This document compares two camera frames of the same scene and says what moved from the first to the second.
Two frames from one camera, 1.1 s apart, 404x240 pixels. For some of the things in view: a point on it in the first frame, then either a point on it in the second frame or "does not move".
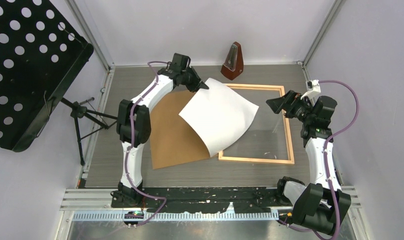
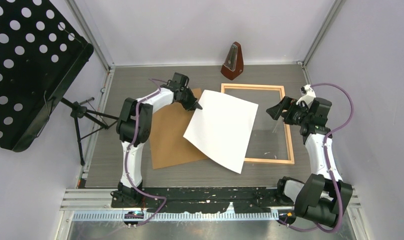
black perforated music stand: [34, 55] does not move
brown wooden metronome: [233, 66] does not move
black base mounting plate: [185, 200] does not move
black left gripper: [197, 84] to [191, 106]
